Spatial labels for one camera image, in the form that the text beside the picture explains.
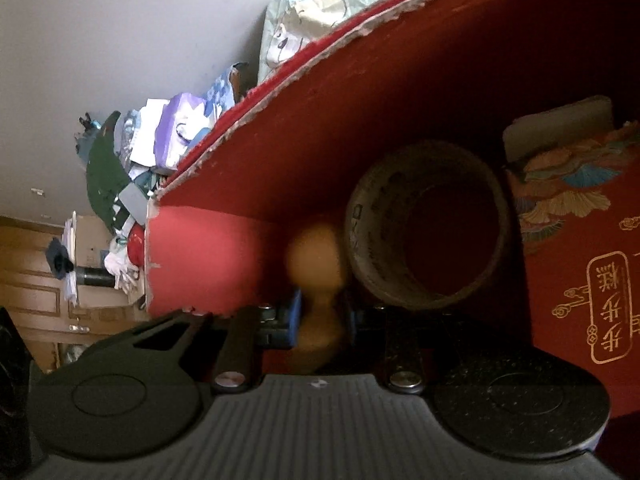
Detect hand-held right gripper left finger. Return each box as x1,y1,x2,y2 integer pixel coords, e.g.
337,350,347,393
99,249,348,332
95,287,306,395

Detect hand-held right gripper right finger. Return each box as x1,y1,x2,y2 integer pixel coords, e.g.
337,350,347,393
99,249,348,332
349,305,429,395

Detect brown gourd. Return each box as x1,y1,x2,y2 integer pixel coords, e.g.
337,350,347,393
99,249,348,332
286,222,351,377

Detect grey tape roll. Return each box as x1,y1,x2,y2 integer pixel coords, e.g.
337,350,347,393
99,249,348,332
344,141,512,312

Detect red printed gift box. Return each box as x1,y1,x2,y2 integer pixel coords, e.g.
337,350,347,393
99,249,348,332
505,125,640,421

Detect red cardboard box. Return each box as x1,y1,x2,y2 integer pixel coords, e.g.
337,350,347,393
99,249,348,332
144,0,640,378

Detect wooden door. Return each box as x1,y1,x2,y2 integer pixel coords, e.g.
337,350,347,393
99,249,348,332
0,215,151,373

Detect dark blue cloth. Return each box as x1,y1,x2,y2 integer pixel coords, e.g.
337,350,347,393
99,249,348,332
46,238,74,281

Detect black bottle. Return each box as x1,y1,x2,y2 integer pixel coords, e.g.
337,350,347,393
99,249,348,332
75,267,117,287

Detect cardboard boxes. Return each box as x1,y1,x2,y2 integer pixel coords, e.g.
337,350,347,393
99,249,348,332
62,212,147,311

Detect white gloves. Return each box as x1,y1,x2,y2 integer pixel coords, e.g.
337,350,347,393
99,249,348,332
104,249,144,292

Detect grey card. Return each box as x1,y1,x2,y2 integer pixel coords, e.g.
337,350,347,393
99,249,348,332
120,182,147,217

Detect purple tissue packet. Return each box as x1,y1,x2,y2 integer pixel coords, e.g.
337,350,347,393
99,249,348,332
154,92,209,170

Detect green cloth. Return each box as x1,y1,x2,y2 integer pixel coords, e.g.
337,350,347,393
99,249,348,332
86,111,134,234

